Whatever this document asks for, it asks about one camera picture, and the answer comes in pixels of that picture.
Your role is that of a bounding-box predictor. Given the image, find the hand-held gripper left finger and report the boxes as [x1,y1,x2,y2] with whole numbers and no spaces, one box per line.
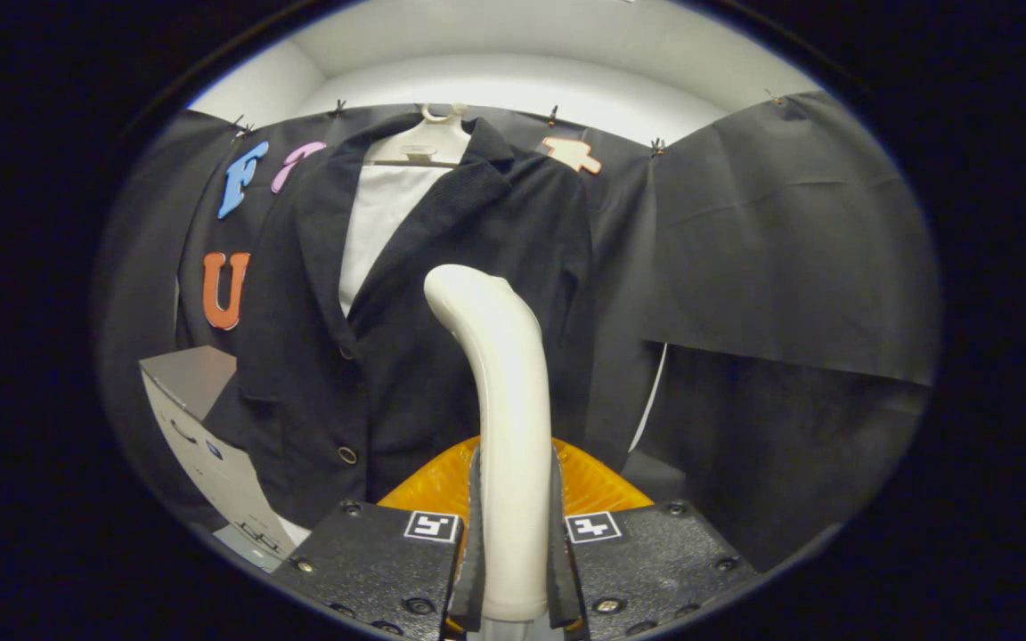
[273,436,487,640]

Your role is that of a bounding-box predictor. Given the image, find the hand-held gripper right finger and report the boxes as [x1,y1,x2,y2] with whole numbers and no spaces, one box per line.
[549,436,763,637]

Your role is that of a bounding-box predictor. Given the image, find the white garment steamer head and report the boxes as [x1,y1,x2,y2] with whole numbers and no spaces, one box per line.
[424,264,554,624]

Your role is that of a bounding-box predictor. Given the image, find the black blazer jacket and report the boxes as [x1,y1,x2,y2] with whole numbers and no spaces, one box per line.
[206,114,621,531]

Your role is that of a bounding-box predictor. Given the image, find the white shirt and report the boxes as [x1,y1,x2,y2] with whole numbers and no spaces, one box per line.
[277,163,452,546]

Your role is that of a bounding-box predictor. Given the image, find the white clothes hanger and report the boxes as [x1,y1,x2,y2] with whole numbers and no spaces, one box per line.
[363,102,471,170]

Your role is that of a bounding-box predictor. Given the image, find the grey cabinet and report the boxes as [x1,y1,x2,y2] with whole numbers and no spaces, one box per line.
[139,345,300,571]

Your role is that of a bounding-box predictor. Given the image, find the black backdrop cloth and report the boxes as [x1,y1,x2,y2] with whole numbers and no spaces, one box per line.
[93,89,941,571]

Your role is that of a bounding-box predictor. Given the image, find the thin white cable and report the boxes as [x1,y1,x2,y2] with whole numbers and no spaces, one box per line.
[627,343,668,453]

